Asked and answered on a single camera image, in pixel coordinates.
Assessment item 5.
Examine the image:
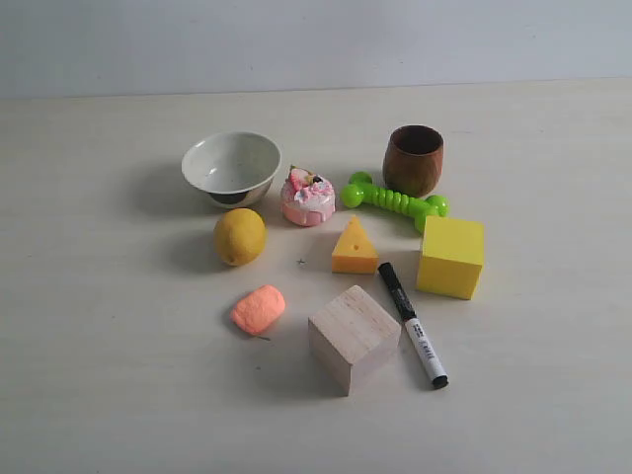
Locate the light wooden cube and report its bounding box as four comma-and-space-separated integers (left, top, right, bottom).
308, 285, 401, 396

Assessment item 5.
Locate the pink round peach-like object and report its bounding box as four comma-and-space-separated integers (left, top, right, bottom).
230, 284, 285, 336

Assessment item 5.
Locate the pink toy cake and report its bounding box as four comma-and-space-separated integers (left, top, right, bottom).
280, 166, 336, 227

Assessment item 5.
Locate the yellow cheese wedge toy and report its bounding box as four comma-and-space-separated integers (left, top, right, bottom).
332, 215, 379, 275

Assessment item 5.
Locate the brown wooden cup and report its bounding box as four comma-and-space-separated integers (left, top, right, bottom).
382, 124, 444, 198

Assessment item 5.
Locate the black and white marker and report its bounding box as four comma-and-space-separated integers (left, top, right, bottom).
378, 262, 449, 389

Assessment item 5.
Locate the green bone-shaped toy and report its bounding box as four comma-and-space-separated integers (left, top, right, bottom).
341, 172, 450, 234

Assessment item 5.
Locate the white ceramic bowl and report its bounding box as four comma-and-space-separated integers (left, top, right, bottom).
181, 131, 281, 209

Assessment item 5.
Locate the yellow lemon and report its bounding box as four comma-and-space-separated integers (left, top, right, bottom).
213, 208, 267, 267

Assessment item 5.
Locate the yellow foam cube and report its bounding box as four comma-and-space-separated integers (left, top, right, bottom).
416, 215, 485, 300

